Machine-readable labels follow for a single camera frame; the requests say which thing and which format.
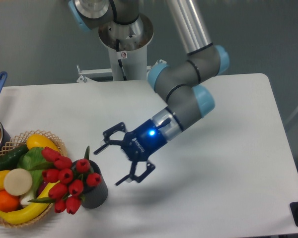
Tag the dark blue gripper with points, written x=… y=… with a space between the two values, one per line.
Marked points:
x=144 y=142

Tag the red tulip bouquet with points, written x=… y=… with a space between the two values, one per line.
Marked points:
x=68 y=182

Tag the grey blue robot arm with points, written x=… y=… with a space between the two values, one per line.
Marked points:
x=187 y=101

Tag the dark grey ribbed vase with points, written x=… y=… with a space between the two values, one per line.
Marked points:
x=96 y=193

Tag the purple sweet potato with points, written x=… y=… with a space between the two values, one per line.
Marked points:
x=41 y=187

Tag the yellow squash at top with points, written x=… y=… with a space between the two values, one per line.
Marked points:
x=37 y=140

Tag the green leafy bok choy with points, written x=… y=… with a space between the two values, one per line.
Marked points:
x=27 y=161

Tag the woven wicker basket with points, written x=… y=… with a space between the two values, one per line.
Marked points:
x=17 y=141

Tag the beige round radish slice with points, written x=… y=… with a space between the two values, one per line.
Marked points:
x=18 y=182

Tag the long yellow banana squash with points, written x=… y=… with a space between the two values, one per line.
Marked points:
x=27 y=215

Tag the green cucumber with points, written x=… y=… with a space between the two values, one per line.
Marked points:
x=10 y=160

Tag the orange fruit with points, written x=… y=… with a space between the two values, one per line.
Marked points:
x=8 y=203

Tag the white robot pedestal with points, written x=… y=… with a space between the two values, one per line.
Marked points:
x=127 y=49

